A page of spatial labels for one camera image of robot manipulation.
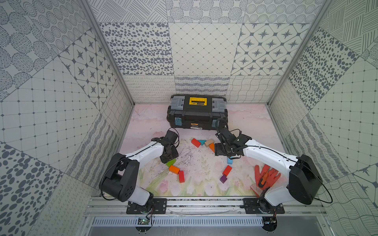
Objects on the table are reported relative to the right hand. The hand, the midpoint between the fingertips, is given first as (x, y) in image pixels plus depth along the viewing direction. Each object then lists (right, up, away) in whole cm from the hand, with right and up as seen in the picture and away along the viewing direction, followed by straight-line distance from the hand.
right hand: (221, 152), depth 85 cm
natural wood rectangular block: (-6, +4, +11) cm, 13 cm away
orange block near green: (-28, -11, +2) cm, 30 cm away
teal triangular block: (-11, +4, +11) cm, 16 cm away
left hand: (-26, -4, +4) cm, 27 cm away
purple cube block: (+1, -15, -3) cm, 15 cm away
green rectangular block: (-30, -6, -2) cm, 30 cm away
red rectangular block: (-15, +3, +12) cm, 19 cm away
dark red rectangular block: (-23, -13, -3) cm, 27 cm away
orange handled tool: (+22, -15, -4) cm, 27 cm away
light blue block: (+6, -7, +4) cm, 9 cm away
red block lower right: (+4, -11, 0) cm, 12 cm away
